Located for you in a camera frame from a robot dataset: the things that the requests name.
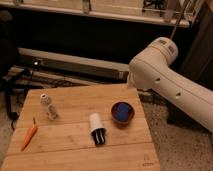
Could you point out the orange chili pepper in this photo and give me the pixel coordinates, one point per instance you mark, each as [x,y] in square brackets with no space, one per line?
[29,134]

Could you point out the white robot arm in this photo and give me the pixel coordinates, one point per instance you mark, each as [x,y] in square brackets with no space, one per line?
[149,69]

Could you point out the blue ball in bowl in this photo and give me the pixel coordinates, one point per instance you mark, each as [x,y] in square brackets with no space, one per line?
[122,112]

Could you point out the red bowl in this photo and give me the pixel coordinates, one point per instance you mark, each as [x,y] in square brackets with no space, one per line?
[114,109]

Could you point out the white and black cup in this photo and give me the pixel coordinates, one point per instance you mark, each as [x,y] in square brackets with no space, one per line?
[97,129]

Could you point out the long white baseboard heater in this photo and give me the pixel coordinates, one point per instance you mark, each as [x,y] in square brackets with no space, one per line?
[77,64]

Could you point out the dark cabinet on right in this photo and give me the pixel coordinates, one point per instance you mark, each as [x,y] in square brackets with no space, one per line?
[195,60]

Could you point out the black office chair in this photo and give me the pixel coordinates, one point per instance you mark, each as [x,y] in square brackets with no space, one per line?
[9,56]

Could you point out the metal pole stand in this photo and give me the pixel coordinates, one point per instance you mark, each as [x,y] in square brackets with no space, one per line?
[184,16]

